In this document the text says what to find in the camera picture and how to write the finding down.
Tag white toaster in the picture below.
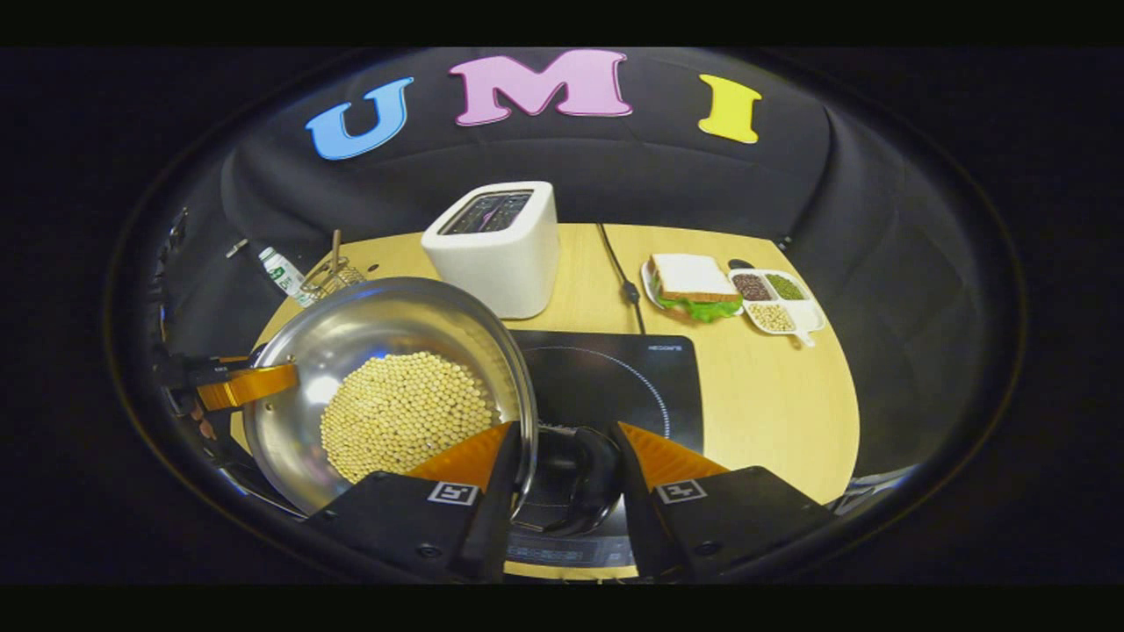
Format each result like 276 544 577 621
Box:
421 181 561 320

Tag white drink bottle green label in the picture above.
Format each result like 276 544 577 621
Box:
257 247 315 308

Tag black induction cooktop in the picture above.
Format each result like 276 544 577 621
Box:
501 330 705 570

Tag sandwich with lettuce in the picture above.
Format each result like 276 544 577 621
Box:
650 254 744 323

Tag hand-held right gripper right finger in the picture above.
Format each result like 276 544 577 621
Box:
610 421 835 582

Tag black power cable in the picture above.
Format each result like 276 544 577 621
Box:
597 223 648 335

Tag steel pot with black handles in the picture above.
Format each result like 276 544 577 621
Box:
241 276 626 536

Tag small wire basket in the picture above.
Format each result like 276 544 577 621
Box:
300 256 368 301

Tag pile of yellow soybeans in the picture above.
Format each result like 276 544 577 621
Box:
320 351 501 485

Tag white divided dish with beans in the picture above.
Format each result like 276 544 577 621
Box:
727 268 826 348

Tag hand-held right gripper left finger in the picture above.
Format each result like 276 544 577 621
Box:
303 421 523 585

